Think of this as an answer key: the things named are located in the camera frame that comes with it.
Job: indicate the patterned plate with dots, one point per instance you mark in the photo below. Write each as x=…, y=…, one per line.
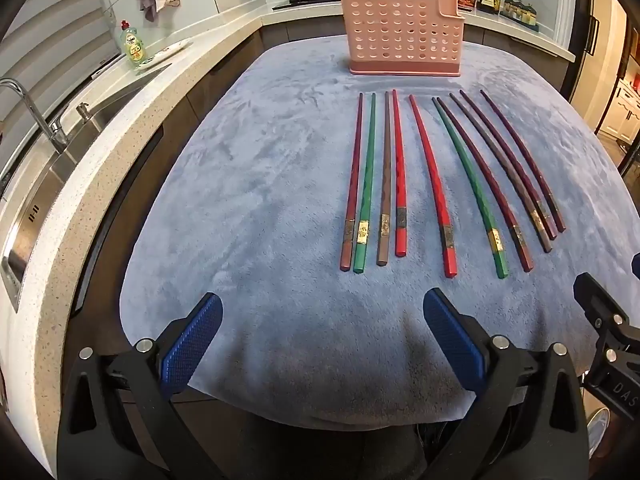
x=165, y=52

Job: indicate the brown chopstick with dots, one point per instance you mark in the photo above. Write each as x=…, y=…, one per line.
x=544, y=242
x=384, y=180

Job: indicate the white room cabinet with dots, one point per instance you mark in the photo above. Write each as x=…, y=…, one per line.
x=622, y=110

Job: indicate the dark red chopstick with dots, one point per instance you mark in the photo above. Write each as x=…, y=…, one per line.
x=353, y=180
x=524, y=260

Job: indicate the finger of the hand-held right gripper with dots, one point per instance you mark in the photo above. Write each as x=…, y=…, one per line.
x=597, y=302
x=636, y=265

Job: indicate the steel soap dispenser pump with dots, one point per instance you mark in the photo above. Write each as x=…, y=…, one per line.
x=82, y=112

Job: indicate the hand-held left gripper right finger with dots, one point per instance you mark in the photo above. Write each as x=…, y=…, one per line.
x=452, y=342

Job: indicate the chrome faucet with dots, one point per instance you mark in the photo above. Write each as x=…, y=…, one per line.
x=50, y=130

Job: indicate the dark framed glass door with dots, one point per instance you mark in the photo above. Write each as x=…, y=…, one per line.
x=582, y=60

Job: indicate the window blinds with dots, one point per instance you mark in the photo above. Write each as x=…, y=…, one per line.
x=50, y=45

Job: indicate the purple chopstick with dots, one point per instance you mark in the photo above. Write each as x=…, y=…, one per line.
x=549, y=230
x=557, y=220

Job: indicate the blue-grey plush table cloth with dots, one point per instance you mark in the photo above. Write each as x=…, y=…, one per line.
x=260, y=210

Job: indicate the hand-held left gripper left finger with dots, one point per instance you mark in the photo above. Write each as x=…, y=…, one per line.
x=192, y=345

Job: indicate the green dish soap bottle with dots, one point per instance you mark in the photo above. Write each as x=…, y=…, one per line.
x=132, y=47

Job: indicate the steel sink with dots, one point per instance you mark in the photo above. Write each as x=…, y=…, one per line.
x=30, y=220

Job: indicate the pink perforated utensil holder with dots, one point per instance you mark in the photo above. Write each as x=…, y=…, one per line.
x=400, y=25

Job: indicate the spice jar set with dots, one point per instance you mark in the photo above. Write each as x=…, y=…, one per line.
x=520, y=12

